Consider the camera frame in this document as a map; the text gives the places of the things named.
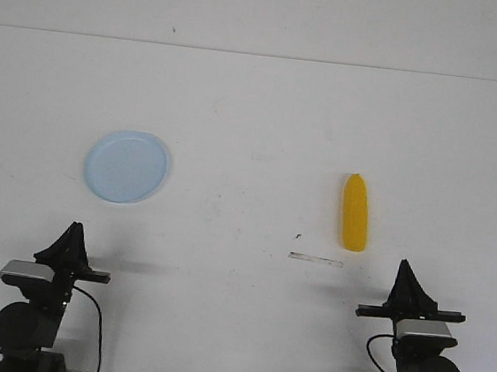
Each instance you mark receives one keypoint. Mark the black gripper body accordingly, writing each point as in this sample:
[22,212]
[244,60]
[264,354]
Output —
[400,314]
[65,276]

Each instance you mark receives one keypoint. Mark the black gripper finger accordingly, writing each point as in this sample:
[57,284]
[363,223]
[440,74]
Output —
[408,294]
[67,252]

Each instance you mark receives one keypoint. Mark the yellow corn cob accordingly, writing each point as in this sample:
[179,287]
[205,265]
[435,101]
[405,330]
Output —
[355,214]

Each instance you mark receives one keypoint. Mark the light blue round plate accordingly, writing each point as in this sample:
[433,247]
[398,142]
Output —
[126,166]

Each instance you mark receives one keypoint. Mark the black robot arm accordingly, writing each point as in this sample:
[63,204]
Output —
[411,355]
[28,328]

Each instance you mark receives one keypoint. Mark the horizontal tape strip on table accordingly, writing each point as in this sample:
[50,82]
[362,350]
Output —
[315,259]

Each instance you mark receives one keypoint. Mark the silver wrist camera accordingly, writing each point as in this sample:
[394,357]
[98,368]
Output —
[436,333]
[18,273]

